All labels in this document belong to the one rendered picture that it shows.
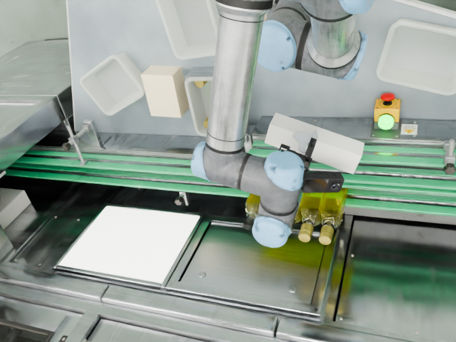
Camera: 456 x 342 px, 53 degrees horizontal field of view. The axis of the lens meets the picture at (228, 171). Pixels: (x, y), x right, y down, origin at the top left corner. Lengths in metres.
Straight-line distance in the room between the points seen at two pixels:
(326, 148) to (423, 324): 0.52
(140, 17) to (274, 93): 0.51
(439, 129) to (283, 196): 0.71
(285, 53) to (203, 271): 0.71
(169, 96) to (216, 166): 0.75
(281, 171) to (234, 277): 0.63
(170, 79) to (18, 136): 0.63
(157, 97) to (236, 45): 0.87
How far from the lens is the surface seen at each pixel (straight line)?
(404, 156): 1.38
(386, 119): 1.41
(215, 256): 1.48
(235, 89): 0.81
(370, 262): 1.47
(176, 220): 1.65
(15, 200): 2.03
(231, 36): 0.79
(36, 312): 1.63
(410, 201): 1.49
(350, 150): 1.17
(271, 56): 1.14
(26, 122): 1.88
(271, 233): 0.92
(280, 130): 1.17
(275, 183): 0.85
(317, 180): 1.06
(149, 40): 1.64
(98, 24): 1.72
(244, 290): 1.37
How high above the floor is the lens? 2.07
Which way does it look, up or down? 48 degrees down
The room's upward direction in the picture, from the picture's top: 151 degrees counter-clockwise
